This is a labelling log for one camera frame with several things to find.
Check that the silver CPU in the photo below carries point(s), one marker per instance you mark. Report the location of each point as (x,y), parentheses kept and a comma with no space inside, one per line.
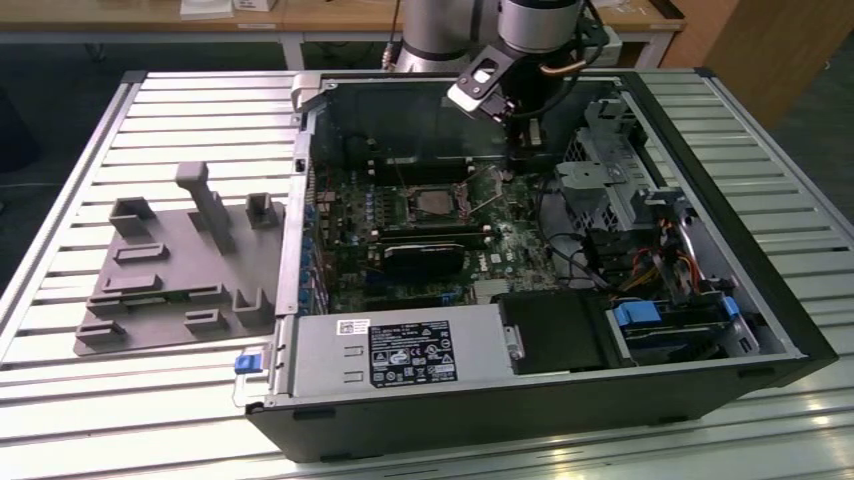
(436,202)

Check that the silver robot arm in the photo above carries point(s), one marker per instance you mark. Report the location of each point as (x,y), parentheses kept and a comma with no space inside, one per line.
(448,30)

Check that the CPU socket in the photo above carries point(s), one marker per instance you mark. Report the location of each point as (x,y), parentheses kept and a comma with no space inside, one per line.
(428,220)

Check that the black RAM slot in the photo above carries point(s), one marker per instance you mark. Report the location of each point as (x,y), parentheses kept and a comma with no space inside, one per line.
(434,230)
(434,240)

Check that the metal disk bay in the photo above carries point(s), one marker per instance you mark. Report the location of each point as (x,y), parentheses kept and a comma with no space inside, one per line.
(588,175)

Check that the green motherboard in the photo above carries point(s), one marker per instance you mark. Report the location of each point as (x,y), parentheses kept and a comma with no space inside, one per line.
(521,250)

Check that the wooden cabinet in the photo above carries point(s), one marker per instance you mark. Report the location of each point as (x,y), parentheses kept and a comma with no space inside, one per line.
(781,45)

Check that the black graphics card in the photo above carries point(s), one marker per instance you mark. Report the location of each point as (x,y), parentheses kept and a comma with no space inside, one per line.
(421,260)

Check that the silver chipset heatsink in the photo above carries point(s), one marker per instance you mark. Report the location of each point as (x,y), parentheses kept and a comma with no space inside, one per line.
(492,287)

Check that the white box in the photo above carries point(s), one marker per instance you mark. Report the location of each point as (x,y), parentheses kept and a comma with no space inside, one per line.
(207,9)
(254,5)

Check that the blue disk carrier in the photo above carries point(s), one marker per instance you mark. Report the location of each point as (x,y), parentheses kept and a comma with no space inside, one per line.
(634,312)

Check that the black plastic shroud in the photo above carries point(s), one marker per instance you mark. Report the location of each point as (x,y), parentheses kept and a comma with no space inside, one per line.
(554,330)

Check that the small blue clip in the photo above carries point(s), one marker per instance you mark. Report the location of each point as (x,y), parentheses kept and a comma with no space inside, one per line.
(730,307)

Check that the black hard disk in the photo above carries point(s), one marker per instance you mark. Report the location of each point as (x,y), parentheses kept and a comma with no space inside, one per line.
(668,345)

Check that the grey power supply unit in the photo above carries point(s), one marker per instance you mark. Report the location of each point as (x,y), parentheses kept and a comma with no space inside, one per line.
(334,360)

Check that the wooden desk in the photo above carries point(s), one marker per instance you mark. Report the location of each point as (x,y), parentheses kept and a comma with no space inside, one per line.
(101,22)

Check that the black PC case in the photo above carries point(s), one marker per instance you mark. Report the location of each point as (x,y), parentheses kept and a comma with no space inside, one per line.
(468,425)

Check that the grey parts rack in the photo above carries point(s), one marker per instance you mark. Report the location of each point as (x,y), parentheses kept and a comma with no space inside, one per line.
(174,300)

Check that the blue case latch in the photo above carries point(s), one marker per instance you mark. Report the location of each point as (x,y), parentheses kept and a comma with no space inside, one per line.
(247,362)

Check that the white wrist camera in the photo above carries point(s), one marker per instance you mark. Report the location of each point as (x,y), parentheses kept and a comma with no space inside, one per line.
(477,80)

